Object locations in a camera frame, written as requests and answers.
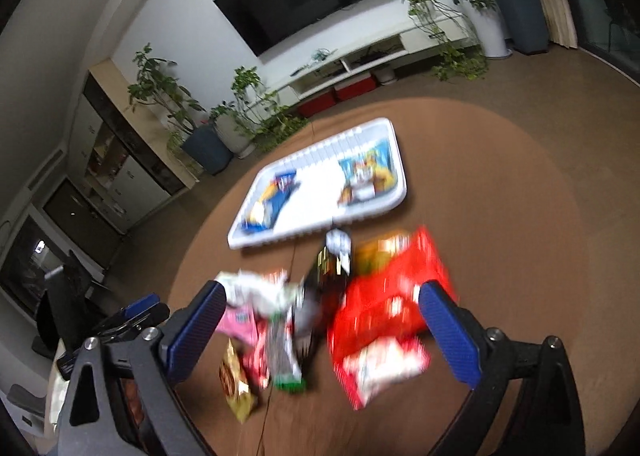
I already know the trailing vine plant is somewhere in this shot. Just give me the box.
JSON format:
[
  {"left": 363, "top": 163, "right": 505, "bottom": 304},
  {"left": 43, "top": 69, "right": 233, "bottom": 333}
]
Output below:
[
  {"left": 402, "top": 0, "right": 488, "bottom": 82},
  {"left": 231, "top": 67, "right": 308, "bottom": 153}
]

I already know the white snack packet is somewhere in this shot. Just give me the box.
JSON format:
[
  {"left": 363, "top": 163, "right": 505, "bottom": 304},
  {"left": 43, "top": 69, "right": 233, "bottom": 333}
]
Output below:
[{"left": 215, "top": 270, "right": 301, "bottom": 313}]

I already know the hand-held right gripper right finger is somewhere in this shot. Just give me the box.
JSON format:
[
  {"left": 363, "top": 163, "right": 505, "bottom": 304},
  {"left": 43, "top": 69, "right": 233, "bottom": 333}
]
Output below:
[{"left": 417, "top": 280, "right": 586, "bottom": 456}]

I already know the tall white planter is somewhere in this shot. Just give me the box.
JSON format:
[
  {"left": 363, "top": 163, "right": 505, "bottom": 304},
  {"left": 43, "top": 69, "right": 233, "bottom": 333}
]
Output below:
[
  {"left": 215, "top": 113, "right": 257, "bottom": 159},
  {"left": 462, "top": 1, "right": 512, "bottom": 58}
]

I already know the dark window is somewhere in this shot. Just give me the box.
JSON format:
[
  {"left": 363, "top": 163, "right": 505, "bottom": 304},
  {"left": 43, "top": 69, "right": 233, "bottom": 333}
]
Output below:
[{"left": 0, "top": 176, "right": 126, "bottom": 317}]

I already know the large red snack bag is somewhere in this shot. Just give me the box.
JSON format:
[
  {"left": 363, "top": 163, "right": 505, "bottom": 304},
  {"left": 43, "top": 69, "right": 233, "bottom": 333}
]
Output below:
[{"left": 327, "top": 226, "right": 458, "bottom": 409}]

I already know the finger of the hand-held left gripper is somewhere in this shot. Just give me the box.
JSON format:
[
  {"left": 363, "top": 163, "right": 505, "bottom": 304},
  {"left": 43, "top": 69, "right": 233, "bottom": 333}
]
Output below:
[
  {"left": 97, "top": 303, "right": 172, "bottom": 338},
  {"left": 120, "top": 293, "right": 162, "bottom": 319}
]

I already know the dark grey planter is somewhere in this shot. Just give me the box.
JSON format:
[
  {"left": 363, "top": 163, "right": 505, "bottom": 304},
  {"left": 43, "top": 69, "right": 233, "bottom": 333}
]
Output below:
[
  {"left": 181, "top": 123, "right": 233, "bottom": 176},
  {"left": 492, "top": 0, "right": 550, "bottom": 54}
]

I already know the tall leafy plant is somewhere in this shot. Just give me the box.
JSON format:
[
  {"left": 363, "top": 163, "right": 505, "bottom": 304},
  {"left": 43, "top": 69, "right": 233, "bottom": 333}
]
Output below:
[{"left": 127, "top": 43, "right": 206, "bottom": 137}]

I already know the white plastic tray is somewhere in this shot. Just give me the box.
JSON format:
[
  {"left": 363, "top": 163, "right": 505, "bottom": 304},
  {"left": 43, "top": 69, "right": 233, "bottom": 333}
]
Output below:
[{"left": 227, "top": 117, "right": 408, "bottom": 251}]

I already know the white television cabinet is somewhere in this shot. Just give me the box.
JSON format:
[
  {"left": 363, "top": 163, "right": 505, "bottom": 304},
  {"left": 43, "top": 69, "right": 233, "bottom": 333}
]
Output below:
[{"left": 290, "top": 11, "right": 481, "bottom": 102}]

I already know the red gold snack packet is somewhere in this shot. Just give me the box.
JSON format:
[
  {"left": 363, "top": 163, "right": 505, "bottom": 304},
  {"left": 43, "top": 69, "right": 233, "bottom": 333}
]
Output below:
[{"left": 242, "top": 326, "right": 273, "bottom": 389}]

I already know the red storage box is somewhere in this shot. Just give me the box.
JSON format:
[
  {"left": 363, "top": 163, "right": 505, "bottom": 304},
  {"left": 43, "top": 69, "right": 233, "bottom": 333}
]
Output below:
[
  {"left": 297, "top": 90, "right": 337, "bottom": 118},
  {"left": 335, "top": 76, "right": 377, "bottom": 102}
]

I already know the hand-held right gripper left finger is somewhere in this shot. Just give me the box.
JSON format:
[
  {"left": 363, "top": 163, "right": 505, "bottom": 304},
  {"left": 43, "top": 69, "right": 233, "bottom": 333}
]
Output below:
[{"left": 54, "top": 280, "right": 228, "bottom": 456}]

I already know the green nut packet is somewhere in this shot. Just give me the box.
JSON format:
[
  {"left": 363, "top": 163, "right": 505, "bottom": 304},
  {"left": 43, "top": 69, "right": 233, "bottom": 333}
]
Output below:
[{"left": 265, "top": 311, "right": 307, "bottom": 394}]

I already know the blue yellow snack packet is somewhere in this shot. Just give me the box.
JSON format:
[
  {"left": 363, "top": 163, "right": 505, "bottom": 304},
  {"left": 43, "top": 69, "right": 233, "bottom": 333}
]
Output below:
[{"left": 242, "top": 170, "right": 301, "bottom": 232}]

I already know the glass sliding door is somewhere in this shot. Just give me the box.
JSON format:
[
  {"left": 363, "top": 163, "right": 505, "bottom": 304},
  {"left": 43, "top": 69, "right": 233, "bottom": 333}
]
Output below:
[{"left": 545, "top": 0, "right": 640, "bottom": 87}]

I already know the wooden display cabinet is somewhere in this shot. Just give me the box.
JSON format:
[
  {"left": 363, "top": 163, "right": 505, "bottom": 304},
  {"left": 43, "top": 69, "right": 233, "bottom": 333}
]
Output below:
[{"left": 67, "top": 58, "right": 198, "bottom": 237}]

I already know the cartoon print snack packet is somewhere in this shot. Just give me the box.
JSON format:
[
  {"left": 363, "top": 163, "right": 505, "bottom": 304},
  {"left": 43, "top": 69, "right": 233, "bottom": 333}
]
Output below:
[{"left": 337, "top": 143, "right": 401, "bottom": 207}]

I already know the black snack packet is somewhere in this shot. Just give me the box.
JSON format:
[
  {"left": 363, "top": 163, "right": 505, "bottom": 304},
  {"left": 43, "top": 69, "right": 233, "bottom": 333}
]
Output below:
[{"left": 292, "top": 228, "right": 356, "bottom": 377}]

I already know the pink snack packet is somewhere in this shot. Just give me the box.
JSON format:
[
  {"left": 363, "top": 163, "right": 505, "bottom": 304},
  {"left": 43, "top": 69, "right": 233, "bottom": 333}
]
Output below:
[{"left": 216, "top": 306, "right": 261, "bottom": 352}]

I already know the small white pot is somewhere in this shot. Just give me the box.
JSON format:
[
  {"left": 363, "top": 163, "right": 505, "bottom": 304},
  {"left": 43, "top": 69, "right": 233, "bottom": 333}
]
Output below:
[{"left": 372, "top": 63, "right": 398, "bottom": 86}]

